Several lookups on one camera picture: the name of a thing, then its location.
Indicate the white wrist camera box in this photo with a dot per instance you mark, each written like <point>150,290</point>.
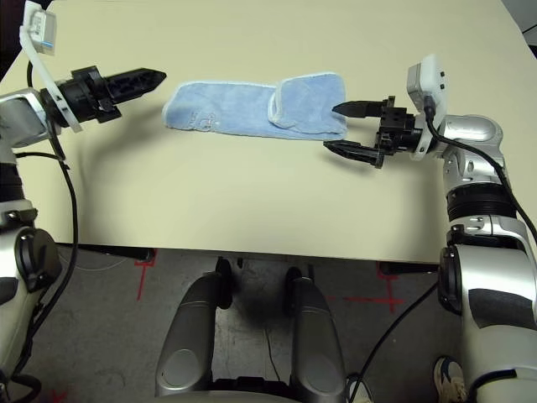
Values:
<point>40,25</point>
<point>432,80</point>

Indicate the white sneaker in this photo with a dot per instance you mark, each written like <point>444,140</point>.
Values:
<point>451,378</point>

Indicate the robot waist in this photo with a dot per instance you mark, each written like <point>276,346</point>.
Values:
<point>260,392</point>

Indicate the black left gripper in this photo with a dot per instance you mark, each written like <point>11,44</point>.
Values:
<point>84,96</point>

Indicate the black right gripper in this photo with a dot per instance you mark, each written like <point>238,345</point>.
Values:
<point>394,126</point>

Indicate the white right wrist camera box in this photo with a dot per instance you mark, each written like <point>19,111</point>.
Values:
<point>432,80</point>

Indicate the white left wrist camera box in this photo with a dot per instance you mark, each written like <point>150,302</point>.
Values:
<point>40,25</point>

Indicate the light blue towel white trim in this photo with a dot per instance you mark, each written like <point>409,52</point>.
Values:
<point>235,109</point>

